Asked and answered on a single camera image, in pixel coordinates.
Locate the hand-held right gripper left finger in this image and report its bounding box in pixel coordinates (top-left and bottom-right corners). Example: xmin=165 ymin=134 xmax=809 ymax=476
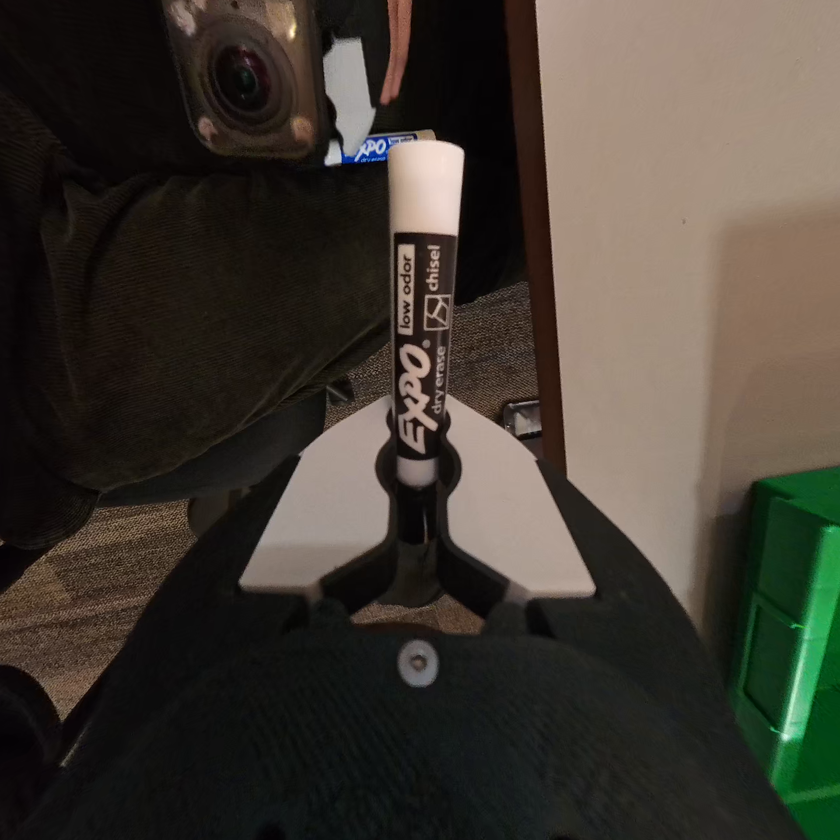
xmin=239 ymin=402 xmax=401 ymax=598

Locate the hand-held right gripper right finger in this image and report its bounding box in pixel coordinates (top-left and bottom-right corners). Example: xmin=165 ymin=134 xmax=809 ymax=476
xmin=436 ymin=410 xmax=598 ymax=614

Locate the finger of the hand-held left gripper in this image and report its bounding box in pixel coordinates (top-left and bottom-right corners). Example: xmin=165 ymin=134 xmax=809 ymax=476
xmin=323 ymin=36 xmax=382 ymax=153

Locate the blue dry erase marker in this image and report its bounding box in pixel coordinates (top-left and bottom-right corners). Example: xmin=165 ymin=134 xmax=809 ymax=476
xmin=325 ymin=130 xmax=437 ymax=166

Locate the black dry erase marker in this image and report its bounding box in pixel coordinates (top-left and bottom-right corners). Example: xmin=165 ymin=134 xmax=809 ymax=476
xmin=387 ymin=143 xmax=467 ymax=546

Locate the green plastic bin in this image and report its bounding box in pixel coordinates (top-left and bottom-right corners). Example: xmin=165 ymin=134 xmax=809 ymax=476
xmin=727 ymin=465 xmax=840 ymax=840

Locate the metal desk foot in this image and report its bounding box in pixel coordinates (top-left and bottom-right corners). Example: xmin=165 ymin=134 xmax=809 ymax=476
xmin=504 ymin=400 xmax=542 ymax=439

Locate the grey desk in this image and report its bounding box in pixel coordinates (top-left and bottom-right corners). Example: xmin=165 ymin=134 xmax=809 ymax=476
xmin=505 ymin=0 xmax=840 ymax=697

